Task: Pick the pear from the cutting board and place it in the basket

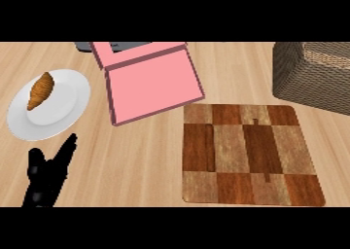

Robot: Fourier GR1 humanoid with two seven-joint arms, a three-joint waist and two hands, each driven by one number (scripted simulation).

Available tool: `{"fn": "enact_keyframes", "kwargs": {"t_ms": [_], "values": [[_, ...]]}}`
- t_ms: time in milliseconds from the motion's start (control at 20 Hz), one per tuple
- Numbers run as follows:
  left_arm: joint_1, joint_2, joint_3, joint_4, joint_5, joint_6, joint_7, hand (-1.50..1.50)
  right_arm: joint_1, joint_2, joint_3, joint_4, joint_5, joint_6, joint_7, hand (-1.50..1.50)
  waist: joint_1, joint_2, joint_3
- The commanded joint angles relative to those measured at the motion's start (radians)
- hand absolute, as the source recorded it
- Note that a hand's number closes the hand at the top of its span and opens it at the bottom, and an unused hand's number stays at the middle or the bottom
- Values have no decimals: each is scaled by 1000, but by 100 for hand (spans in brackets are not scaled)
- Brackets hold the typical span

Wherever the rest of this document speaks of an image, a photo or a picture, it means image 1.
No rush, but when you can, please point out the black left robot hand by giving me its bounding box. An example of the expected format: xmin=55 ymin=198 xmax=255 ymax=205
xmin=23 ymin=132 xmax=79 ymax=208

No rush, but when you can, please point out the checkered wooden cutting board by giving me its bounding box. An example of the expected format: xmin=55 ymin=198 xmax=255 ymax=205
xmin=181 ymin=103 xmax=327 ymax=207

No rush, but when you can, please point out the brown wicker basket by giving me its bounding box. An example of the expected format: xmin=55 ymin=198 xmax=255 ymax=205
xmin=273 ymin=42 xmax=350 ymax=119

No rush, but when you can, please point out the white round plate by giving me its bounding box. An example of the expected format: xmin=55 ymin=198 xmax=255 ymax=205
xmin=7 ymin=68 xmax=92 ymax=142

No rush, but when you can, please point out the brown croissant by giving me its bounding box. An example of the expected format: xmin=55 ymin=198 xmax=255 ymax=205
xmin=26 ymin=71 xmax=57 ymax=112

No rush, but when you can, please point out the pink box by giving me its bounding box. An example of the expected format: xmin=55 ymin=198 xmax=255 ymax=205
xmin=89 ymin=42 xmax=208 ymax=127

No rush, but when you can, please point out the dark grey appliance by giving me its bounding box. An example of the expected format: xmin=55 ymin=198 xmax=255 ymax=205
xmin=74 ymin=42 xmax=151 ymax=53

